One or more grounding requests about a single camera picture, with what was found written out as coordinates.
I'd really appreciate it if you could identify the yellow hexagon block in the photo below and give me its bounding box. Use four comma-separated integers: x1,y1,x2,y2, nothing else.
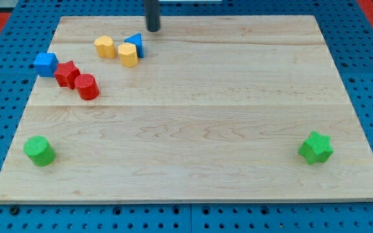
118,42,139,67

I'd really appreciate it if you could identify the wooden board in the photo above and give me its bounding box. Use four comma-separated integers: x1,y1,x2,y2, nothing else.
0,15,373,205

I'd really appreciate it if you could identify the blue triangle block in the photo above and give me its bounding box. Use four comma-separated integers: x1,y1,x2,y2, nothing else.
124,33,144,58

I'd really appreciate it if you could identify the red cylinder block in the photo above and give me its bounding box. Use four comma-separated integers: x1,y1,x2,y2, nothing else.
74,73,100,100

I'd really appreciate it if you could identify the yellow heart block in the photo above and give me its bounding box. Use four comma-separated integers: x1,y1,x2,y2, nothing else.
94,36,117,58

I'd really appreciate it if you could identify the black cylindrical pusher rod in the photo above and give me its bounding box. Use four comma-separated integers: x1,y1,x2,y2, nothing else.
144,0,161,32

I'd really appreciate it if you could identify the red star block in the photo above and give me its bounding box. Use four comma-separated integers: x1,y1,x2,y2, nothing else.
54,60,81,90

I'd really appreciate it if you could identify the green star block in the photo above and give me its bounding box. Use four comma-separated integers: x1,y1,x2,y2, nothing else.
298,131,333,165

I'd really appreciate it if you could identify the blue cube block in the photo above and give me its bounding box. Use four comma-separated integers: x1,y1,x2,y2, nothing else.
33,52,58,78

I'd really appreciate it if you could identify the green cylinder block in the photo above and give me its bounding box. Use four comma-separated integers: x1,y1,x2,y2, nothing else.
23,135,56,166

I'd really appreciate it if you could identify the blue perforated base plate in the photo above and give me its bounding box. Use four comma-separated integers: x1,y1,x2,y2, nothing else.
0,0,373,232

